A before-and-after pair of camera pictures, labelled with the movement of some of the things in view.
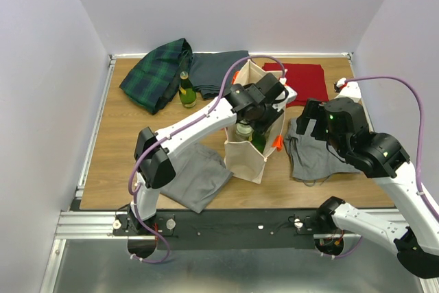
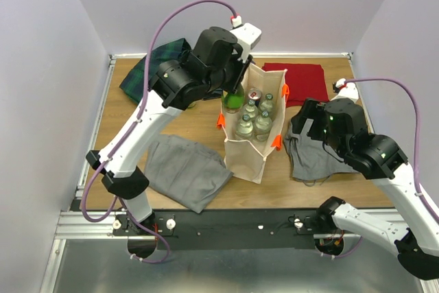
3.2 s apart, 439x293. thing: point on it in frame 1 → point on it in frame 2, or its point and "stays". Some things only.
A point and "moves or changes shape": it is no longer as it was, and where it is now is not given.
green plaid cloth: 154,81 stays
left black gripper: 274,113 → 240,70
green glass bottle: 258,141 moves or changes shape
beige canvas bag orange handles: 239,156 stays
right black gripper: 313,108 stays
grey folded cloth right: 311,159 stays
